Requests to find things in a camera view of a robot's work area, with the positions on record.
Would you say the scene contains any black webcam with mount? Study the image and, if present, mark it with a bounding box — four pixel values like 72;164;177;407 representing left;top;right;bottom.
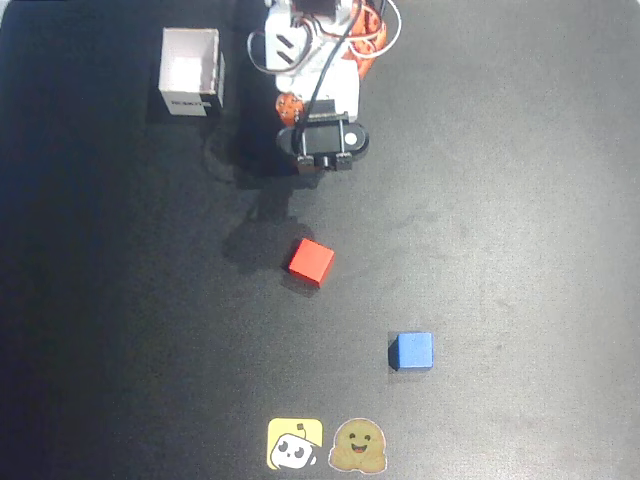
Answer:
276;99;370;175

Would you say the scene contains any hugging face emoji sticker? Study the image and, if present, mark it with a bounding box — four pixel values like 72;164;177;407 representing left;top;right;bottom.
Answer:
327;417;389;474

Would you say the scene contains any white open cardboard box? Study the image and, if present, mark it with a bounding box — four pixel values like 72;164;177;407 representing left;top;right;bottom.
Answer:
158;27;226;117

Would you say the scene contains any red cube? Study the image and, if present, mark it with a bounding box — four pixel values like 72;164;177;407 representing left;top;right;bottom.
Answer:
288;238;335;288

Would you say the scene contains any white servo wire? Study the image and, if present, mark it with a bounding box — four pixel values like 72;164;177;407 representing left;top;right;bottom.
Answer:
246;29;281;75
319;0;403;59

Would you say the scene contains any black table mat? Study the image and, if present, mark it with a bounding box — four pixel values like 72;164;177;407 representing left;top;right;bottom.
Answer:
0;0;640;480

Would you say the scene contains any blue cube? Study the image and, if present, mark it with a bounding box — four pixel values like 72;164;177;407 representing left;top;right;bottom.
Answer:
388;331;434;372

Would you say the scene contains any black camera cable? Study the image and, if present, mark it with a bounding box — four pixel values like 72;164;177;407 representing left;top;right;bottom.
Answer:
294;0;389;156

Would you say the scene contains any yellow robot sticker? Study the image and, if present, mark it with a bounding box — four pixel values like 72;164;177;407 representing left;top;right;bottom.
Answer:
266;417;324;471

